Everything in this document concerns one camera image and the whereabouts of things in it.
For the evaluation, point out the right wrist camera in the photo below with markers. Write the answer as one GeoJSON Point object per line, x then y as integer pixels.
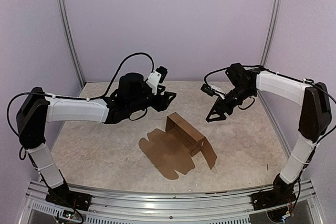
{"type": "Point", "coordinates": [213, 90]}

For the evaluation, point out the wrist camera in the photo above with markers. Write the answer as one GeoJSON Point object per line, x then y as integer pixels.
{"type": "Point", "coordinates": [155, 80]}
{"type": "Point", "coordinates": [213, 90]}

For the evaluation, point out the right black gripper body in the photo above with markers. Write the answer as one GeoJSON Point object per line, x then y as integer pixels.
{"type": "Point", "coordinates": [229, 107]}

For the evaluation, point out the right aluminium frame post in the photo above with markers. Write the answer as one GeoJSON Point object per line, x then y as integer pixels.
{"type": "Point", "coordinates": [271, 31]}

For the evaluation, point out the left aluminium frame post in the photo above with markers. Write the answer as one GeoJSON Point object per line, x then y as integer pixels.
{"type": "Point", "coordinates": [70, 42]}

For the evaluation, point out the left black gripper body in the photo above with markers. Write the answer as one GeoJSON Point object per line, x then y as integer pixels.
{"type": "Point", "coordinates": [160, 105]}

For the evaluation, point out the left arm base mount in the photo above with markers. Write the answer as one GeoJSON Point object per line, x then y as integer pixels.
{"type": "Point", "coordinates": [77, 200]}

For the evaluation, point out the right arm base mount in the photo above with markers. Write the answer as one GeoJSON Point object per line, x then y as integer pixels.
{"type": "Point", "coordinates": [268, 199]}

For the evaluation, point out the aluminium frame post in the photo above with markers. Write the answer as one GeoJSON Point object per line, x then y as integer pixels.
{"type": "Point", "coordinates": [70, 42]}
{"type": "Point", "coordinates": [271, 31]}

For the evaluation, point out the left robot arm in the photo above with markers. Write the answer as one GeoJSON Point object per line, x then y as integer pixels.
{"type": "Point", "coordinates": [133, 94]}

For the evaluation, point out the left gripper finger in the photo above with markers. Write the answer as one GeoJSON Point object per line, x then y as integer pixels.
{"type": "Point", "coordinates": [162, 105]}
{"type": "Point", "coordinates": [169, 96]}

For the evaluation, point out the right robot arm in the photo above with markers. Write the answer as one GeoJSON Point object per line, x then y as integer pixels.
{"type": "Point", "coordinates": [313, 99]}

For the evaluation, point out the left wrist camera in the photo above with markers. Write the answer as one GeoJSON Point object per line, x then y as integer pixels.
{"type": "Point", "coordinates": [155, 80]}

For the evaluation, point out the front aluminium rail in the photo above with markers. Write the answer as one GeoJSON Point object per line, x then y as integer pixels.
{"type": "Point", "coordinates": [115, 206]}

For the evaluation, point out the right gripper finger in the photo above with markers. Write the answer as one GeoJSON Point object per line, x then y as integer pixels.
{"type": "Point", "coordinates": [217, 108]}
{"type": "Point", "coordinates": [215, 115]}

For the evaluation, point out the brown cardboard box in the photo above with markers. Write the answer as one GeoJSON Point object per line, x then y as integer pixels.
{"type": "Point", "coordinates": [171, 151]}

